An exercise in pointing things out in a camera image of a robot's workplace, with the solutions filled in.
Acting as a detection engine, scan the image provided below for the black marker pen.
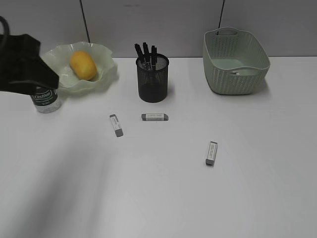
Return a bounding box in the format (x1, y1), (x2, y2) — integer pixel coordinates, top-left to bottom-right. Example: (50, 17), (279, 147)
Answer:
(143, 42), (152, 70)
(134, 44), (146, 68)
(151, 46), (157, 71)

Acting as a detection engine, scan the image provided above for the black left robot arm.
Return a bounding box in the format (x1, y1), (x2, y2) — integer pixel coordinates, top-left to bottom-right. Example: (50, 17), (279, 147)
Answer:
(0, 34), (42, 95)

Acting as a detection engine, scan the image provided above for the pale green woven basket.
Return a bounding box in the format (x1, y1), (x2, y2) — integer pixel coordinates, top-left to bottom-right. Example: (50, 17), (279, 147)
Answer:
(203, 27), (270, 95)

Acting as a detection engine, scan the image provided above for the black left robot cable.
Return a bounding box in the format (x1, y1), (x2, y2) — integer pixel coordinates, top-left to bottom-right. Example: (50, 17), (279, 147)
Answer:
(0, 16), (11, 50)

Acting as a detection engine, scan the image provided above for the pale green wavy plate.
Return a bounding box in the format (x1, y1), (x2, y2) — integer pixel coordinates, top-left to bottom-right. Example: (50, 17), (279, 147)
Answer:
(41, 42), (118, 94)

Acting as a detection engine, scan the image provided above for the yellow mango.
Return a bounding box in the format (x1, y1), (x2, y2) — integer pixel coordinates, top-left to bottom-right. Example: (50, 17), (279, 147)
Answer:
(69, 51), (97, 81)

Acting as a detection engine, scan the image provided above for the grey white eraser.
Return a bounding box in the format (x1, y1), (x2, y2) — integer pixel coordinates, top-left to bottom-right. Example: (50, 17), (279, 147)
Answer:
(141, 114), (169, 121)
(205, 141), (218, 167)
(109, 114), (123, 137)

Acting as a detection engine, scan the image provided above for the clear water bottle green label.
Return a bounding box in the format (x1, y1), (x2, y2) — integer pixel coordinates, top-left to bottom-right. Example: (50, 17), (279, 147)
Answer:
(30, 87), (61, 114)

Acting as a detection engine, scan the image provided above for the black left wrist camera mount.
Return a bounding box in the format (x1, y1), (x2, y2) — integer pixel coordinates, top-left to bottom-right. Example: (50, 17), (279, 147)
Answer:
(3, 56), (59, 95)

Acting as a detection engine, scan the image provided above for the black mesh pen holder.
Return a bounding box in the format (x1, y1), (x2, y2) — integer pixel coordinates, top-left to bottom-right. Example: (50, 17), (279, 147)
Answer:
(136, 54), (169, 103)

